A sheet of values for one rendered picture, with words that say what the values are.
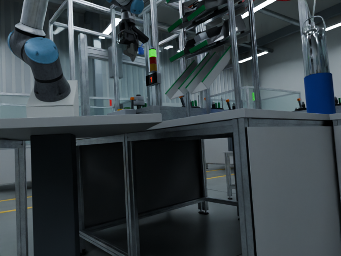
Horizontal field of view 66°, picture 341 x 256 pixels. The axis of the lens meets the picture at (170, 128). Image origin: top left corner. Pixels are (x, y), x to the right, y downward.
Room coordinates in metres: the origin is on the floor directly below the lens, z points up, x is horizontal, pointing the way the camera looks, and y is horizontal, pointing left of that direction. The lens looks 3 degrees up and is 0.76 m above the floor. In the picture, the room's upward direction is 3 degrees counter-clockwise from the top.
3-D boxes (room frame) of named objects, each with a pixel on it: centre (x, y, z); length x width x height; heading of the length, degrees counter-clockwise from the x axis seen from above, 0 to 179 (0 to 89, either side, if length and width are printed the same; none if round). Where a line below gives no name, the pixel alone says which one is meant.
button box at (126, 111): (1.49, 0.28, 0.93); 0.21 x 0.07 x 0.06; 41
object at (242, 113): (1.86, -0.28, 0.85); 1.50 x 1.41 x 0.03; 41
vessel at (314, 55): (1.64, -0.94, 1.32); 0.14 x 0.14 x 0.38
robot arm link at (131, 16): (1.39, 0.19, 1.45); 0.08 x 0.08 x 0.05
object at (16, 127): (1.19, 0.47, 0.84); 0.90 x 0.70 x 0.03; 14
